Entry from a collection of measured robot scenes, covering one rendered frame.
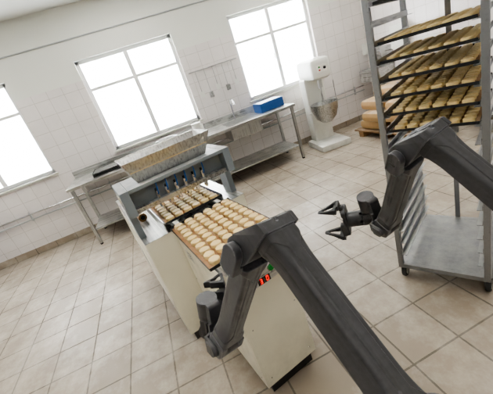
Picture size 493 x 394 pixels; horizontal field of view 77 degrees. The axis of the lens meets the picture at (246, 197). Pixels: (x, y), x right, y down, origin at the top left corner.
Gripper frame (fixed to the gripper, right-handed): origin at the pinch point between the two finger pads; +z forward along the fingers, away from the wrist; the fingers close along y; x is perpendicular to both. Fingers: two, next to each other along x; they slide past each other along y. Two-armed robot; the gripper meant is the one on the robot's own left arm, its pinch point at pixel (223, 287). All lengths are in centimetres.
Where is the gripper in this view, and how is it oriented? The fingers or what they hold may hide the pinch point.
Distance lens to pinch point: 106.6
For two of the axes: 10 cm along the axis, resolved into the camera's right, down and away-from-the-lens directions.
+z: 1.3, -3.6, 9.2
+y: 2.1, 9.2, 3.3
